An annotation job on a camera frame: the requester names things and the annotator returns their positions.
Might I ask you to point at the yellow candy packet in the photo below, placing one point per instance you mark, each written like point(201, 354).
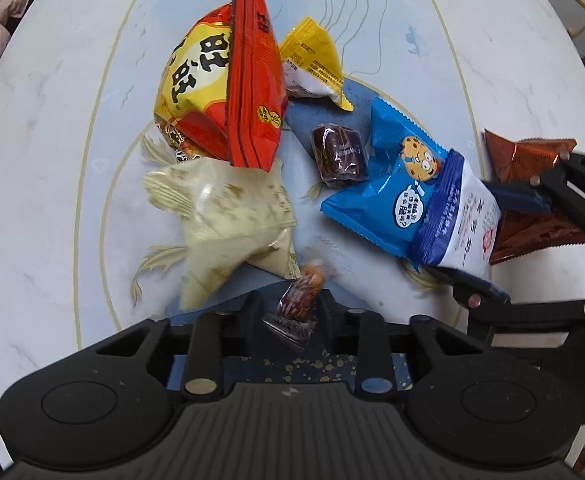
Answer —
point(312, 55)

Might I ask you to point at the cream snack packet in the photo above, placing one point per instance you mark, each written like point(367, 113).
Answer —
point(232, 220)

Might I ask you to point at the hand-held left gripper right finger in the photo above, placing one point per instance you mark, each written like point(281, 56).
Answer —
point(330, 320)

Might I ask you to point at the reddish brown snack packet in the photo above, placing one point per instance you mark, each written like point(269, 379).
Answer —
point(522, 155)

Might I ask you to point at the dark brown wrapped candy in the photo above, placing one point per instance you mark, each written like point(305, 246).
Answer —
point(337, 155)

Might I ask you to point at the blue cookie packet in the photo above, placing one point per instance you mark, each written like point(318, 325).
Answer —
point(387, 195)

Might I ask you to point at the clear nut candy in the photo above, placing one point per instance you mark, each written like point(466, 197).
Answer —
point(295, 305)

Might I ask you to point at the red yellow snack packet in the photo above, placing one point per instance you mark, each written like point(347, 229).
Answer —
point(212, 95)

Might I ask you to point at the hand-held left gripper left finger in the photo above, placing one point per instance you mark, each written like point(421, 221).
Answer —
point(256, 317)

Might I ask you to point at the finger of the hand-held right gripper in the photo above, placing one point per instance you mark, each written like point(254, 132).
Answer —
point(522, 197)
point(472, 285)

